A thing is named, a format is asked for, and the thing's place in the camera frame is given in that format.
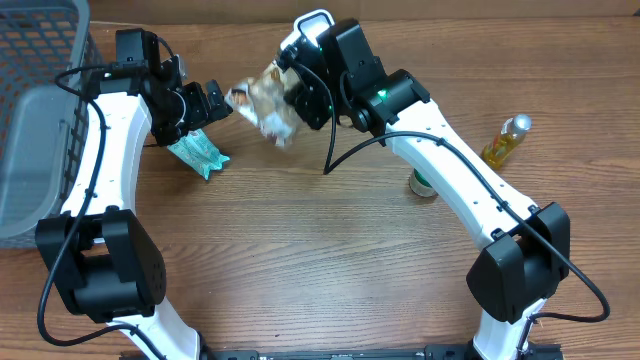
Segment teal crinkled wrapper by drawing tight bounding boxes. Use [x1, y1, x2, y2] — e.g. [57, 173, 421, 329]
[168, 129, 231, 181]

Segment brown nut snack pouch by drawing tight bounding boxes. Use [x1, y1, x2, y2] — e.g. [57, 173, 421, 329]
[225, 61, 303, 149]

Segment green lid jar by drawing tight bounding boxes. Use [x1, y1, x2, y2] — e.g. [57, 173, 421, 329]
[409, 169, 437, 198]

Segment yellow oil bottle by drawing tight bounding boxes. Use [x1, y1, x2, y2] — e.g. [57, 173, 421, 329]
[481, 114, 533, 170]

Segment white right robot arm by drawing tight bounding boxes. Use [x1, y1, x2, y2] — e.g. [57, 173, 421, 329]
[278, 9, 570, 359]

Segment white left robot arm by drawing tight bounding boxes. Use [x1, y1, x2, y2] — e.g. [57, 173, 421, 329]
[35, 28, 231, 359]

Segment white barcode scanner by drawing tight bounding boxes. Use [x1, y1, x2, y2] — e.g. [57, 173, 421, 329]
[277, 9, 335, 56]

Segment grey plastic mesh basket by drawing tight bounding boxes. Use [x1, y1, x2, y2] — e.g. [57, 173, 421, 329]
[1, 0, 102, 248]

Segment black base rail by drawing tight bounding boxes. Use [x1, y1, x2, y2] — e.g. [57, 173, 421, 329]
[119, 343, 564, 360]

